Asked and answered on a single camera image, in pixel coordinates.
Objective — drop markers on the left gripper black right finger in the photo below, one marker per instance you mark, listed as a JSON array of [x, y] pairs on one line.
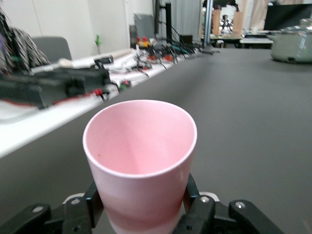
[[202, 217]]

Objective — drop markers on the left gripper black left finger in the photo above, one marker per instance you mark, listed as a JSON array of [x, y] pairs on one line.
[[73, 217]]

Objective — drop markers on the pink plastic cup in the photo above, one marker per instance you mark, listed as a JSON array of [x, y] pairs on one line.
[[139, 146]]

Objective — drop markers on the white side table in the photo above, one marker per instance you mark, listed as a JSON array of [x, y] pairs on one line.
[[29, 126]]

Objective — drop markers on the dark grey table cover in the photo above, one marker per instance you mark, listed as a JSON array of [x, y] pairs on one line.
[[243, 122]]

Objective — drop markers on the red clip lead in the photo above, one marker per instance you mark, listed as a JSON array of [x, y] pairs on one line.
[[98, 92]]

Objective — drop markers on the black adapter with green board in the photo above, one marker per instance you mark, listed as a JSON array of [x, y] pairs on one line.
[[124, 84]]

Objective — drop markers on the beige oval device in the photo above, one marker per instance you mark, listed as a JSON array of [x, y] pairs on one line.
[[65, 62]]

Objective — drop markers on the orange adapter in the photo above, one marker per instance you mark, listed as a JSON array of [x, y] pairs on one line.
[[152, 57], [168, 58]]

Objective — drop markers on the grey office chair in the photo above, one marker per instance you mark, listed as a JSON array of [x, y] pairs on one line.
[[53, 47]]

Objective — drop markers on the person in zebra-pattern top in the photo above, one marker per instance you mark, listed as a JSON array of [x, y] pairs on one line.
[[22, 48]]

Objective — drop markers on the green clip on stick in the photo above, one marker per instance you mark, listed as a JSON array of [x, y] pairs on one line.
[[98, 41]]

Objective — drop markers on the dark brown box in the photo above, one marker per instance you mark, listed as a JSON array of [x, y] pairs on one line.
[[186, 39]]

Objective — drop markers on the yellow emergency stop box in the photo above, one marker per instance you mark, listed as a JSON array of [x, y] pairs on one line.
[[143, 42]]

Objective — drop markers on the pale green cooking pot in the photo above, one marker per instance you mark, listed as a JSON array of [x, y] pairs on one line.
[[290, 48]]

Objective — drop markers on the dark grey cylinder roll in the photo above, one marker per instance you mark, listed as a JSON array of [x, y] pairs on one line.
[[132, 36]]

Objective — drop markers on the brown cardboard panel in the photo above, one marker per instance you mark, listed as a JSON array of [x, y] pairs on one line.
[[216, 22], [238, 24]]

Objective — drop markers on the black monitor on stand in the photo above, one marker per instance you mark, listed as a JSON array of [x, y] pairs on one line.
[[168, 22]]

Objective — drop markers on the grey foam panel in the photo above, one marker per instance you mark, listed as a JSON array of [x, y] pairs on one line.
[[143, 25]]

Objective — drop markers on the grey vertical blinds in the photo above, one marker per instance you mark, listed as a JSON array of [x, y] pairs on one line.
[[187, 17]]

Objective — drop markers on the black flat monitor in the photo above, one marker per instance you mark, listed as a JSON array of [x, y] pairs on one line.
[[282, 17]]

